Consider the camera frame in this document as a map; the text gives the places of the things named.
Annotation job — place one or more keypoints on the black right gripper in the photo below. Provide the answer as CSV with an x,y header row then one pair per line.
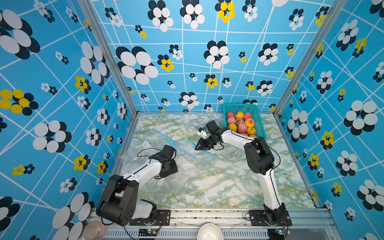
x,y
202,145

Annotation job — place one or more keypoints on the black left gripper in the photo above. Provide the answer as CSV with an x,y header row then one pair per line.
x,y
174,170

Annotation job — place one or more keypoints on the pink red peach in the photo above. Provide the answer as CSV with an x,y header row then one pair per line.
x,y
242,128

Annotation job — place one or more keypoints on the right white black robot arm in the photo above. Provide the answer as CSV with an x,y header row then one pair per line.
x,y
260,160

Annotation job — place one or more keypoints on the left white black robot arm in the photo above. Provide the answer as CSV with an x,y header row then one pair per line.
x,y
119,203

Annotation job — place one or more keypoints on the pink peach in basket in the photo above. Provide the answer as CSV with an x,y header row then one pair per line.
x,y
231,120

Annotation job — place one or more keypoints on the yellow peach in basket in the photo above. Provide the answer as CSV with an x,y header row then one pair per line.
x,y
239,115

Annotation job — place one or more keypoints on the orange red peach in basket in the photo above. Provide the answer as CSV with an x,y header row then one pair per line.
x,y
250,123

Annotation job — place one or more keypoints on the teal plastic basket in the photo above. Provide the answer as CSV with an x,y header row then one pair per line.
x,y
250,110

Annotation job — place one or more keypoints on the white bowl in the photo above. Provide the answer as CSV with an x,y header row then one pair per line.
x,y
210,231

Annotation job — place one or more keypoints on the pink translucent object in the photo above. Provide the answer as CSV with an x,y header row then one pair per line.
x,y
94,231

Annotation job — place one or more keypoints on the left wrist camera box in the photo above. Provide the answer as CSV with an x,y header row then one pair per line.
x,y
169,151

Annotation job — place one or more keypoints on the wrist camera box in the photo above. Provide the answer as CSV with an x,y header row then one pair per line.
x,y
169,151
209,129

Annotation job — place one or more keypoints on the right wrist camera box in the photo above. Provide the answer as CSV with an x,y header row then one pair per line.
x,y
209,129

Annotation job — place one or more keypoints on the aluminium front rail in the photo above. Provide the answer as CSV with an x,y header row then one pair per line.
x,y
235,224

